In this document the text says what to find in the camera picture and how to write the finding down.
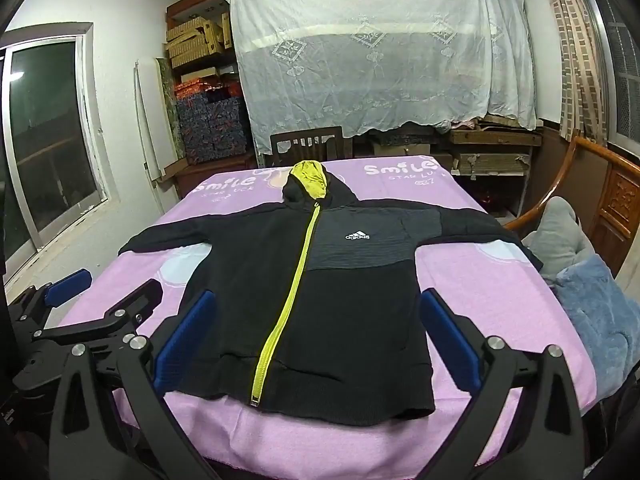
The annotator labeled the stack of cardboard boxes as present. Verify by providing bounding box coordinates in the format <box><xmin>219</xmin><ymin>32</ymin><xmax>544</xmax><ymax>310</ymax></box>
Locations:
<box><xmin>165</xmin><ymin>16</ymin><xmax>233</xmax><ymax>68</ymax></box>

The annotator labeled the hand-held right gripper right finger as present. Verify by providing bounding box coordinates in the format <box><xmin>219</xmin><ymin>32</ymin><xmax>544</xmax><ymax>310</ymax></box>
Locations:
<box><xmin>420</xmin><ymin>287</ymin><xmax>586</xmax><ymax>480</ymax></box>

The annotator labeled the white lace cloth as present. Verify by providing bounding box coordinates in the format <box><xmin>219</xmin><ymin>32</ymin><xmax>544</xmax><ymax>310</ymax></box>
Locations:
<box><xmin>221</xmin><ymin>0</ymin><xmax>538</xmax><ymax>156</ymax></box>

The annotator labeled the checked beige curtain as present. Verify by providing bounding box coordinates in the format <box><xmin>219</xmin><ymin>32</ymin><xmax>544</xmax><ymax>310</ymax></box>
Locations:
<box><xmin>540</xmin><ymin>0</ymin><xmax>608</xmax><ymax>141</ymax></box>

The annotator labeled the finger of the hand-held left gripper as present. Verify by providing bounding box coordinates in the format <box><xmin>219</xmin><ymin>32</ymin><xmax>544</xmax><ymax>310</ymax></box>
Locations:
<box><xmin>7</xmin><ymin>268</ymin><xmax>94</xmax><ymax>341</ymax></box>
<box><xmin>35</xmin><ymin>279</ymin><xmax>165</xmax><ymax>358</ymax></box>

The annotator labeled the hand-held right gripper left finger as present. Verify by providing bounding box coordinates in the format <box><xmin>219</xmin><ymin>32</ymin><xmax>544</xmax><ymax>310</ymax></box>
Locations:
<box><xmin>47</xmin><ymin>289</ymin><xmax>221</xmax><ymax>480</ymax></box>

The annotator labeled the white board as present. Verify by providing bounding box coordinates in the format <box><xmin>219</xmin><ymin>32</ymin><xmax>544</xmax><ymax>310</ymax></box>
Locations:
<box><xmin>134</xmin><ymin>57</ymin><xmax>168</xmax><ymax>181</ymax></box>

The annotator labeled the blue plush blanket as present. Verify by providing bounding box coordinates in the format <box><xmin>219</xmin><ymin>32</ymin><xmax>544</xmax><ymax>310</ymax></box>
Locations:
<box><xmin>552</xmin><ymin>254</ymin><xmax>640</xmax><ymax>388</ymax></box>

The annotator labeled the black hooded jacket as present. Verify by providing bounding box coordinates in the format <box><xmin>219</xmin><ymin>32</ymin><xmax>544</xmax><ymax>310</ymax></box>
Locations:
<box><xmin>117</xmin><ymin>159</ymin><xmax>543</xmax><ymax>413</ymax></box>

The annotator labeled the pink printed blanket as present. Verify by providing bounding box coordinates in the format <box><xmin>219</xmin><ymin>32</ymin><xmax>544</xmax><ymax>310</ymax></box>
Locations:
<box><xmin>59</xmin><ymin>152</ymin><xmax>598</xmax><ymax>476</ymax></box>

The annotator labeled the dark wooden chair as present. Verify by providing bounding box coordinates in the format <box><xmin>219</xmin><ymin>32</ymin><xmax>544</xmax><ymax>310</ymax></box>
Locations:
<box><xmin>270</xmin><ymin>126</ymin><xmax>345</xmax><ymax>168</ymax></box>

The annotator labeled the grey pillow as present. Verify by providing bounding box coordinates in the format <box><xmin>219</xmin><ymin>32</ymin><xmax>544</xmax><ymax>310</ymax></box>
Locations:
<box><xmin>520</xmin><ymin>196</ymin><xmax>596</xmax><ymax>281</ymax></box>

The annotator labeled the sliding glass window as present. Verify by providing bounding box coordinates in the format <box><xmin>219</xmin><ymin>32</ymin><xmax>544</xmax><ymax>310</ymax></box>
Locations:
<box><xmin>0</xmin><ymin>22</ymin><xmax>108</xmax><ymax>261</ymax></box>

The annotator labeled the stack of wooden boards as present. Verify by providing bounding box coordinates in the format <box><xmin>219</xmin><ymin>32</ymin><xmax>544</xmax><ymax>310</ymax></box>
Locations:
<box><xmin>447</xmin><ymin>115</ymin><xmax>543</xmax><ymax>176</ymax></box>

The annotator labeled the barred window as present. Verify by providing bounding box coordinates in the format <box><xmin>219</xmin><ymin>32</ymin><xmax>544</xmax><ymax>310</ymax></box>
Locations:
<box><xmin>580</xmin><ymin>0</ymin><xmax>640</xmax><ymax>153</ymax></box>

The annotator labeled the stack of patterned boxes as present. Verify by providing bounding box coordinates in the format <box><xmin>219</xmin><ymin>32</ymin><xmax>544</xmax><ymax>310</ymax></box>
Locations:
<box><xmin>175</xmin><ymin>80</ymin><xmax>248</xmax><ymax>163</ymax></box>

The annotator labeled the wooden shelf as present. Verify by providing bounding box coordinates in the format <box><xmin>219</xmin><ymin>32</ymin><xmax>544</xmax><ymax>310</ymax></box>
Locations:
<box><xmin>164</xmin><ymin>0</ymin><xmax>258</xmax><ymax>198</ymax></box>

